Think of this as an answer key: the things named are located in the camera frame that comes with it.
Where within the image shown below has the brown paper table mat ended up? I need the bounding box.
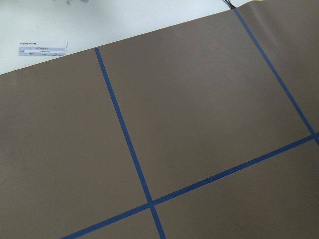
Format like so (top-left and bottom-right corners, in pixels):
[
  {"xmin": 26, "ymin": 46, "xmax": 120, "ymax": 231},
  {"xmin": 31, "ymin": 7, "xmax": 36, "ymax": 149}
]
[{"xmin": 0, "ymin": 0, "xmax": 319, "ymax": 239}]

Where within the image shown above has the white printed paper label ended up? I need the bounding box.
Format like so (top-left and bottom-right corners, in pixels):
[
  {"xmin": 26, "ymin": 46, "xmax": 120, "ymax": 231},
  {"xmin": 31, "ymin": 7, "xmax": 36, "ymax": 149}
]
[{"xmin": 18, "ymin": 41, "xmax": 68, "ymax": 56}]

